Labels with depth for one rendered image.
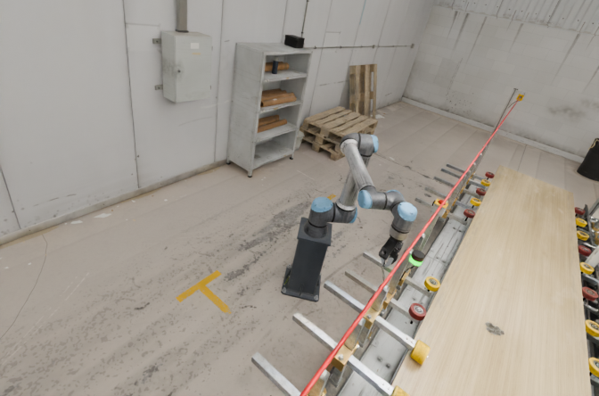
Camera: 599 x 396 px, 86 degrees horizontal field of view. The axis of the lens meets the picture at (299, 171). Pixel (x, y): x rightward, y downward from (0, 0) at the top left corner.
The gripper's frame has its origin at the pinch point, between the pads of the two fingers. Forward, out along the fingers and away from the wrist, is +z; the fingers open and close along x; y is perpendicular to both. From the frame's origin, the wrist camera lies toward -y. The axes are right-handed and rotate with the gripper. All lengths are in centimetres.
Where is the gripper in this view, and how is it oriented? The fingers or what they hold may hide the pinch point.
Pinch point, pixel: (383, 265)
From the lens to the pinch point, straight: 180.3
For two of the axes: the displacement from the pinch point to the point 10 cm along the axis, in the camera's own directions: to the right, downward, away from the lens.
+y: 6.0, -3.1, 7.4
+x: -7.8, -4.1, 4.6
